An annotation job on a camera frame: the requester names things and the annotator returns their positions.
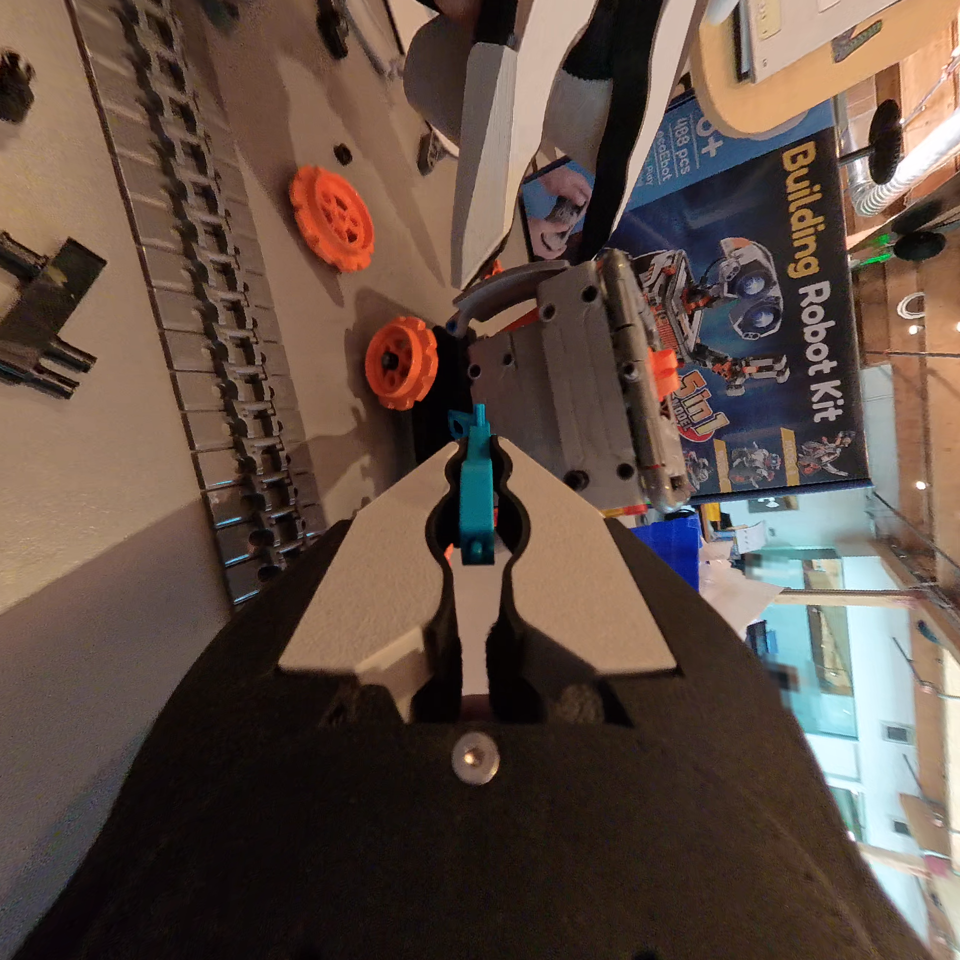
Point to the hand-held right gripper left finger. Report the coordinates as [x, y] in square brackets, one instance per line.
[360, 600]

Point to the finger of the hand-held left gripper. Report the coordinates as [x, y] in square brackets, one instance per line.
[495, 135]
[567, 135]

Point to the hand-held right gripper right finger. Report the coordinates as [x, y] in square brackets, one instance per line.
[593, 600]

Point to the blue plastic bin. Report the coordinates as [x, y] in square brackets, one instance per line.
[668, 548]

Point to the teal plastic wrench tool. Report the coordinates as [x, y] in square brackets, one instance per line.
[477, 495]

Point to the grey toy robot vehicle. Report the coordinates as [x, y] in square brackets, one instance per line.
[570, 375]

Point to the wooden desk riser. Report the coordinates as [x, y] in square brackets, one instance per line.
[720, 90]

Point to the orange gear wheel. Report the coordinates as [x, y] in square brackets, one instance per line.
[348, 240]

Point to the robot kit box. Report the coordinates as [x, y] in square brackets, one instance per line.
[780, 300]

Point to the black pendant lamp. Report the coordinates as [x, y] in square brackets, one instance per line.
[920, 243]
[885, 135]

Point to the black lever with grey axle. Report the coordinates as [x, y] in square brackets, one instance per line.
[53, 300]

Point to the silver ventilation duct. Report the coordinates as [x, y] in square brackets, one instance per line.
[923, 165]

